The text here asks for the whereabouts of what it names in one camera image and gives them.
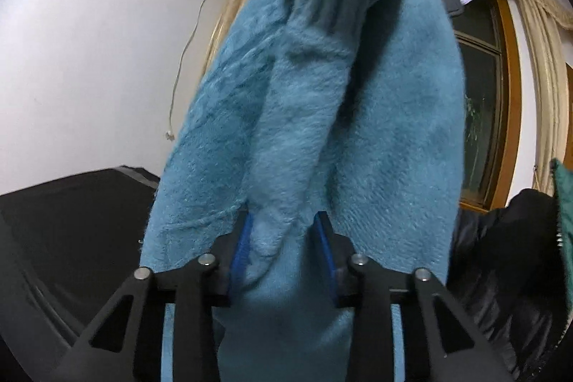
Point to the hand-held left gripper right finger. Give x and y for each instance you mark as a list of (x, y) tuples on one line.
[(323, 252)]

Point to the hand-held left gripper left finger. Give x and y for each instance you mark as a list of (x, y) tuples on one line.
[(244, 250)]

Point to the blue knitted sweater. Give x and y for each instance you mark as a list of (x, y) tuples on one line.
[(313, 118)]

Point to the wooden framed window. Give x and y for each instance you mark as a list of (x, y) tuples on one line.
[(483, 104)]

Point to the black bed sheet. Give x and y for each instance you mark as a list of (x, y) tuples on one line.
[(67, 230)]

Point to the black jacket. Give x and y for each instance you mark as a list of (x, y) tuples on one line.
[(506, 274)]

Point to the green garment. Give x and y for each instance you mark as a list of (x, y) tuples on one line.
[(565, 203)]

